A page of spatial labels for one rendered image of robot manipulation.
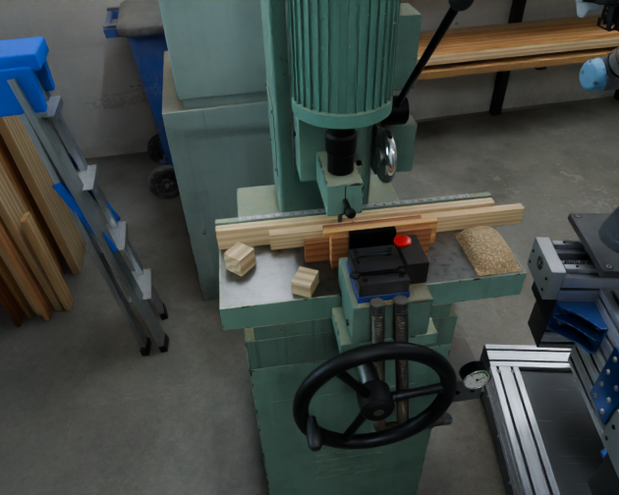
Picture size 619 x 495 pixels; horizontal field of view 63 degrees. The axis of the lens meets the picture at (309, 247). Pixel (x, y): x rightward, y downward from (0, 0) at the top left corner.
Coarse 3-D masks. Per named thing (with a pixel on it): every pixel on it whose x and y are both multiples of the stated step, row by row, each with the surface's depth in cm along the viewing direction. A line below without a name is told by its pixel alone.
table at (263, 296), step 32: (256, 256) 105; (288, 256) 104; (448, 256) 103; (224, 288) 98; (256, 288) 97; (288, 288) 97; (320, 288) 97; (448, 288) 98; (480, 288) 100; (512, 288) 101; (224, 320) 95; (256, 320) 96; (288, 320) 98
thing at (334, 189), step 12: (324, 156) 102; (324, 168) 99; (324, 180) 96; (336, 180) 95; (348, 180) 95; (360, 180) 95; (324, 192) 98; (336, 192) 95; (348, 192) 95; (360, 192) 95; (324, 204) 99; (336, 204) 96; (360, 204) 97
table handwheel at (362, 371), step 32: (352, 352) 79; (384, 352) 78; (416, 352) 80; (320, 384) 80; (352, 384) 83; (384, 384) 88; (448, 384) 86; (384, 416) 87; (416, 416) 94; (352, 448) 94
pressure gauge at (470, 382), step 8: (464, 368) 109; (472, 368) 107; (480, 368) 107; (464, 376) 108; (472, 376) 108; (480, 376) 108; (488, 376) 108; (464, 384) 108; (472, 384) 109; (480, 384) 110
